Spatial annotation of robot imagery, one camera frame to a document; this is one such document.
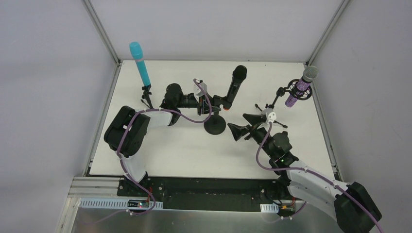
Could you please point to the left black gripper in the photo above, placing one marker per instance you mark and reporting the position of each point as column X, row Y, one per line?
column 212, row 106

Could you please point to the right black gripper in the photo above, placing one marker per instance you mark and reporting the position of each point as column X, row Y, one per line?
column 253, row 127

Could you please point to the round base mic stand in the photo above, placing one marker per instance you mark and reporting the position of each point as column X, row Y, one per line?
column 216, row 124

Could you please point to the black microphone orange end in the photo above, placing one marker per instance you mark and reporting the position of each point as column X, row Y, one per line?
column 238, row 76

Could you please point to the black tripod clip stand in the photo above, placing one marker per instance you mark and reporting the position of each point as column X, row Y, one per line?
column 145, row 98

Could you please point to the purple glitter microphone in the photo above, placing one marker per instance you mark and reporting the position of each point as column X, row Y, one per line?
column 302, row 88

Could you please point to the blue toy microphone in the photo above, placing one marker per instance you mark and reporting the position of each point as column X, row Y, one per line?
column 137, row 55

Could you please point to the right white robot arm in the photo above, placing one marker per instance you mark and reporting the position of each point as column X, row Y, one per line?
column 349, row 204

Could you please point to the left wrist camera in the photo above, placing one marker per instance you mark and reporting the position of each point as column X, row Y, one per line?
column 199, row 88

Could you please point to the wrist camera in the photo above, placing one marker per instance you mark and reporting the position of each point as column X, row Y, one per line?
column 199, row 88
column 270, row 115

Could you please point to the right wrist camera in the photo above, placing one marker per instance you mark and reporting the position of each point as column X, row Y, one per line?
column 270, row 115

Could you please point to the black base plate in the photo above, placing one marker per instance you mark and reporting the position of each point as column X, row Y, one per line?
column 207, row 194

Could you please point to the right white cable duct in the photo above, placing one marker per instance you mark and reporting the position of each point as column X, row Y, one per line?
column 269, row 208

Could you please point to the white cable duct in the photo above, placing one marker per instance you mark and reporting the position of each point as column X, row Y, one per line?
column 131, row 204
column 269, row 208

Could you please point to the left white cable duct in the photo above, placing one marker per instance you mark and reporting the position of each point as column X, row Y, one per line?
column 131, row 204

